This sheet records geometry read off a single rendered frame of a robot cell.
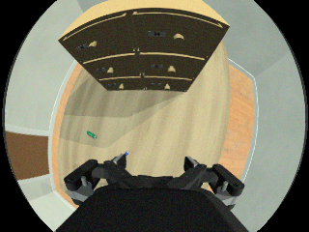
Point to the dark brown drawer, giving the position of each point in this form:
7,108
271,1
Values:
178,32
170,83
106,36
177,64
115,65
129,83

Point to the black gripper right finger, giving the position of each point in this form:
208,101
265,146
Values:
225,186

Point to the small tan chest of drawers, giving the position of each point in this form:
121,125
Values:
128,7

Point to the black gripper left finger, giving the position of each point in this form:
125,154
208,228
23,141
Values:
82,181

